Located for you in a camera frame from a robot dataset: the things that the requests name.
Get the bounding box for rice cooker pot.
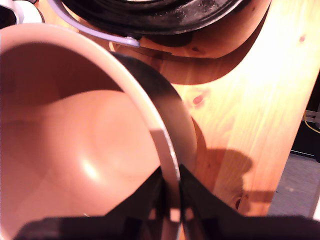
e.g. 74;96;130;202
0;22;199;240

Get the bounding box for black Philips rice cooker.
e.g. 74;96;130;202
59;0;245;36

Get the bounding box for white rounded object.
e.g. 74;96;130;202
0;0;46;25

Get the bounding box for yellow cable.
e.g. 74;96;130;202
303;112;320;134

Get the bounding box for grey cooker carry handle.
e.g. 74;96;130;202
46;0;141;48

